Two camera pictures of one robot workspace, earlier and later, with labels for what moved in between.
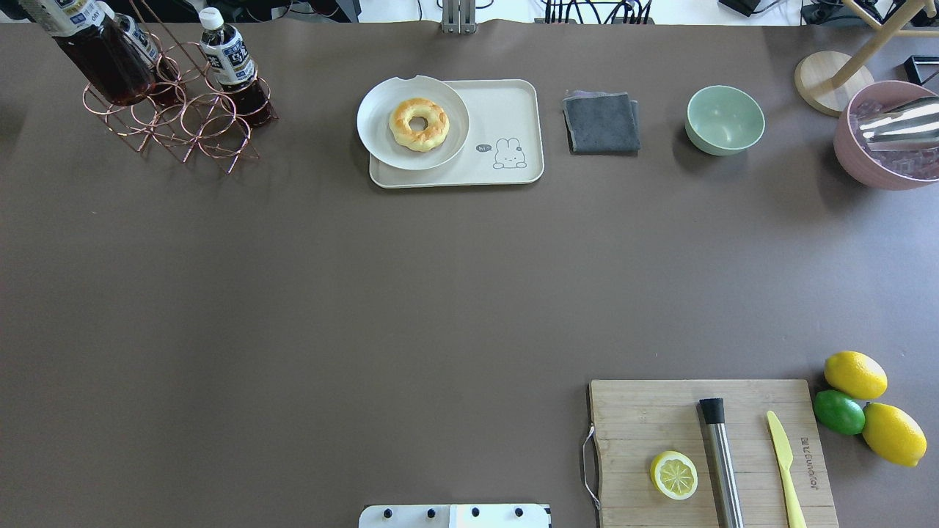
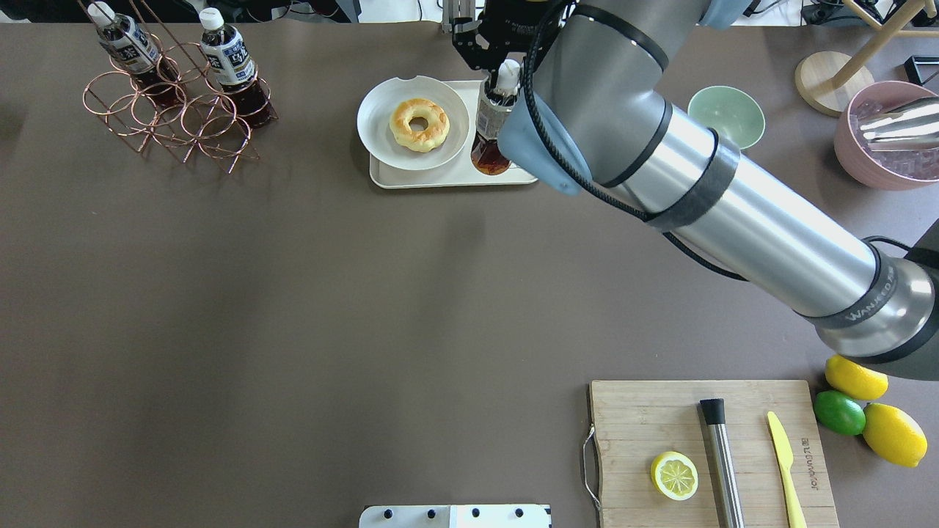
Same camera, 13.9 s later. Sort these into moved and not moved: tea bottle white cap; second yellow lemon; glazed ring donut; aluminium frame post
Moved: tea bottle white cap
Not moved: aluminium frame post; second yellow lemon; glazed ring donut
